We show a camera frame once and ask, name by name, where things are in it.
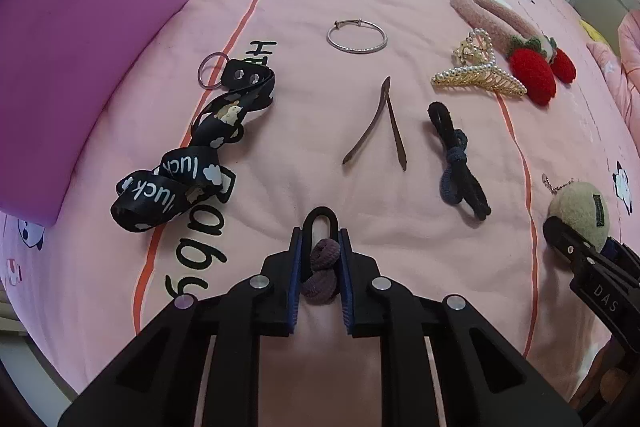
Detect brown hair clip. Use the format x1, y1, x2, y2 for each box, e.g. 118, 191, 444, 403
342, 76, 409, 172

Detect gold pearl claw clip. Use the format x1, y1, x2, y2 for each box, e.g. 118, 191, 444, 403
431, 28, 527, 98

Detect black blue hair ties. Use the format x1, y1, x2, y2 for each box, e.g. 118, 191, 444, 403
426, 100, 493, 223

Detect pink folded duvet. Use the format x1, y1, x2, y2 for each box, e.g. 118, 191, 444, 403
587, 10, 639, 124

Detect silver bangle bracelet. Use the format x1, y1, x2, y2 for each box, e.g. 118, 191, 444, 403
325, 18, 390, 56

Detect beige plush ball keychain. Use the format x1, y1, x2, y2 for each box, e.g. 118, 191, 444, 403
541, 173, 610, 253

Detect black luck lanyard keyring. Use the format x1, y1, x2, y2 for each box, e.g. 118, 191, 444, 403
111, 57, 276, 233

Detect purple scrunchie hair tie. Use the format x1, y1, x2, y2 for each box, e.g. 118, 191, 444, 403
300, 236, 346, 306

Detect pink strawberry plush hairband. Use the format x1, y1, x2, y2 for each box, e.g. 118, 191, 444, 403
449, 0, 576, 107

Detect pink bed sheet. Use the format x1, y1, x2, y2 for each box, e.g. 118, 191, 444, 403
1, 0, 639, 397

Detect purple plastic tub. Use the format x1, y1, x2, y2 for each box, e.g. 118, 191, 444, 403
1, 0, 186, 227

